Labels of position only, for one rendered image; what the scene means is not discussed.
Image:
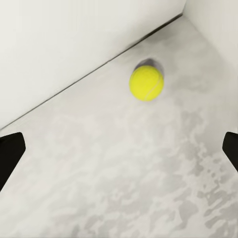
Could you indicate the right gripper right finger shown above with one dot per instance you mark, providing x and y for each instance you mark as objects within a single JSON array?
[{"x": 230, "y": 148}]

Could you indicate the desk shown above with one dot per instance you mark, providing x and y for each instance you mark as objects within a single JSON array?
[{"x": 100, "y": 163}]

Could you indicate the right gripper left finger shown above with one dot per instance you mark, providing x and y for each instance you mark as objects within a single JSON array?
[{"x": 12, "y": 148}]

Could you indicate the tennis ball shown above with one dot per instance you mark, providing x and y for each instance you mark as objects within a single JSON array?
[{"x": 146, "y": 83}]

